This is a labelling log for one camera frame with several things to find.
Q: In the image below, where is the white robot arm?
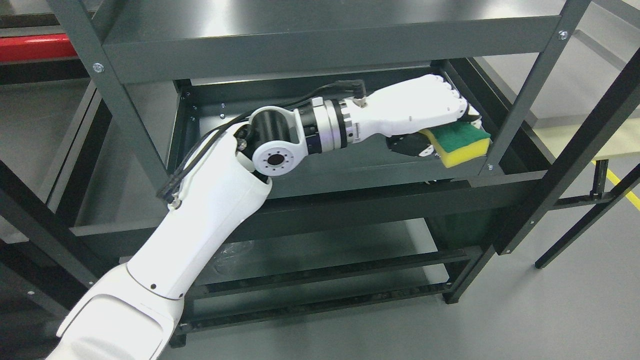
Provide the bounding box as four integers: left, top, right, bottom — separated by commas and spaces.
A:
48, 111, 272, 360

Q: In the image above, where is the red bar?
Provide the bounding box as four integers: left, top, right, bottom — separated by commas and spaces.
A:
0, 33, 78, 62

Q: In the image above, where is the green yellow sponge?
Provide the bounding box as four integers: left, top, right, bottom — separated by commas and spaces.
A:
419, 121, 490, 169

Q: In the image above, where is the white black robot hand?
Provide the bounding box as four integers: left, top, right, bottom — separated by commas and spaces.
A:
343, 74, 482, 144

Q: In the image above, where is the dark metal shelf rack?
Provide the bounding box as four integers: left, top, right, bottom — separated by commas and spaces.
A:
0, 0, 640, 349

